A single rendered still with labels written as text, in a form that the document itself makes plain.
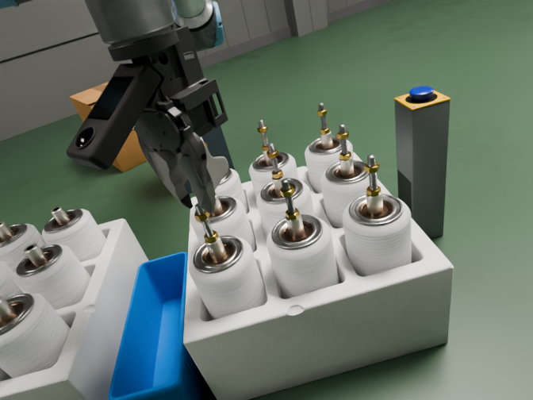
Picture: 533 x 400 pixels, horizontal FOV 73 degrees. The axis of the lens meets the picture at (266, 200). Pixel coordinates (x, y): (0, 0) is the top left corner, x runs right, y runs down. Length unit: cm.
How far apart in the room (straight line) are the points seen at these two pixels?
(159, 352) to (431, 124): 67
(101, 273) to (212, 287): 29
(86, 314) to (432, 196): 67
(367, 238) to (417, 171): 27
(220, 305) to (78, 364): 23
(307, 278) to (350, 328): 11
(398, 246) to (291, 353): 23
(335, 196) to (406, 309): 20
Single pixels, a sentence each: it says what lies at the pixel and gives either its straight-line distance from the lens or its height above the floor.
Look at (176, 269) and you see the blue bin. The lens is 81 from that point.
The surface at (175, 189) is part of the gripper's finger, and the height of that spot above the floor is 37.
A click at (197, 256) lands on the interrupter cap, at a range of 54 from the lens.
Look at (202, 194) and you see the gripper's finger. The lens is 43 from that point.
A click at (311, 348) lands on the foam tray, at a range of 59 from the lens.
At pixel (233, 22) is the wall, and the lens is 320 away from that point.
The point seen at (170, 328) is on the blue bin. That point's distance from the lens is 82.
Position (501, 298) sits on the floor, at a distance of 78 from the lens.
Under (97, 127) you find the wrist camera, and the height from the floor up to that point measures 49.
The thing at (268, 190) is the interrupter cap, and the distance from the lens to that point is 62.
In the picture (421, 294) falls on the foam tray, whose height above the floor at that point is 14.
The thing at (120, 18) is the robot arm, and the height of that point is 57.
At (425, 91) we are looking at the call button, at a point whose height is 33.
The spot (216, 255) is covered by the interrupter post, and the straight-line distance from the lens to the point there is 52.
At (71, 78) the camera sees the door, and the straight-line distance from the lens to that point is 293.
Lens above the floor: 58
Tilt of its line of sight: 33 degrees down
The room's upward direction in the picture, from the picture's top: 16 degrees counter-clockwise
